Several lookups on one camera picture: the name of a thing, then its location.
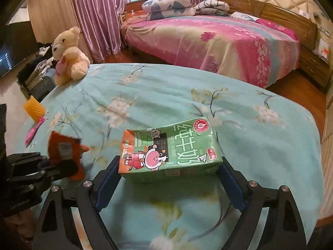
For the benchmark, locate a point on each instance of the wooden nightstand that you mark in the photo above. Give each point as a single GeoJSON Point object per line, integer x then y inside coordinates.
{"type": "Point", "coordinates": [314, 67]}

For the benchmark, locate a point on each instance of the bed with pink floral sheet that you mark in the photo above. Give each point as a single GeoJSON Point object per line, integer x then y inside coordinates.
{"type": "Point", "coordinates": [208, 44]}

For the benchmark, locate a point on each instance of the cream teddy bear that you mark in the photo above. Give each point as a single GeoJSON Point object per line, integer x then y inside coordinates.
{"type": "Point", "coordinates": [70, 54]}

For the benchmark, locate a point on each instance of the orange red wrapper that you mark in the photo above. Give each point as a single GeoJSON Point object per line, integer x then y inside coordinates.
{"type": "Point", "coordinates": [65, 151]}

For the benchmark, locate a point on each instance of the white grey folded quilt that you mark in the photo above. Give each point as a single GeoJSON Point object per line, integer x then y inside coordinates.
{"type": "Point", "coordinates": [212, 7]}

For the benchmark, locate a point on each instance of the teal floral blanket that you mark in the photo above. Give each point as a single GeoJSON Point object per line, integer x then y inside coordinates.
{"type": "Point", "coordinates": [169, 96]}

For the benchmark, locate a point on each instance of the black television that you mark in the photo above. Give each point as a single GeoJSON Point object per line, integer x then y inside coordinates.
{"type": "Point", "coordinates": [13, 47]}

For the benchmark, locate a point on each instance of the green milk carton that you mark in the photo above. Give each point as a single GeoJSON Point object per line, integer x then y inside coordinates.
{"type": "Point", "coordinates": [169, 148]}

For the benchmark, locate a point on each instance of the pink striped curtain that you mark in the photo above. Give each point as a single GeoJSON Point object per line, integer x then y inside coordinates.
{"type": "Point", "coordinates": [98, 15]}

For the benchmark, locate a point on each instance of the white box with orange label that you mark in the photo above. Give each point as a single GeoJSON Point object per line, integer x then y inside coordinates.
{"type": "Point", "coordinates": [322, 47]}

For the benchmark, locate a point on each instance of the blue suitcase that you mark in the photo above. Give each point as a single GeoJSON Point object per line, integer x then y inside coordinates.
{"type": "Point", "coordinates": [45, 83]}

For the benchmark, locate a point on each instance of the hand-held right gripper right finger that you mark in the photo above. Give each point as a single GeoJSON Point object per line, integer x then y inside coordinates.
{"type": "Point", "coordinates": [235, 187]}

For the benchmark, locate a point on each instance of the white pillow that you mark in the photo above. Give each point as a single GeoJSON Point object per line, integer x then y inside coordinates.
{"type": "Point", "coordinates": [244, 16]}

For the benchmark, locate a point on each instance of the pink comb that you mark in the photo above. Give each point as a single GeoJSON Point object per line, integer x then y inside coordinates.
{"type": "Point", "coordinates": [35, 131]}

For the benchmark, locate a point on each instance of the pink pillow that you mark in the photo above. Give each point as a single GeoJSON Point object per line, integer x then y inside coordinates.
{"type": "Point", "coordinates": [281, 28]}

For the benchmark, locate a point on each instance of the blue grey folded quilt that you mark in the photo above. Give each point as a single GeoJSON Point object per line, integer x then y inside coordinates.
{"type": "Point", "coordinates": [169, 6]}

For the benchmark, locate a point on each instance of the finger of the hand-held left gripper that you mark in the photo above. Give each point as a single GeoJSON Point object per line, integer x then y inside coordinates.
{"type": "Point", "coordinates": [57, 172]}

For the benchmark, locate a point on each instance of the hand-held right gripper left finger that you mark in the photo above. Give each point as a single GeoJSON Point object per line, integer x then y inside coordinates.
{"type": "Point", "coordinates": [106, 185]}

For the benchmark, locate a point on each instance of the wooden headboard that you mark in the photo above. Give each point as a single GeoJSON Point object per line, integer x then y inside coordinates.
{"type": "Point", "coordinates": [286, 13]}

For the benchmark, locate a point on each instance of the orange ribbed plastic cup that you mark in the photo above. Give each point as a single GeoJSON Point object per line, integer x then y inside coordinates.
{"type": "Point", "coordinates": [33, 109]}

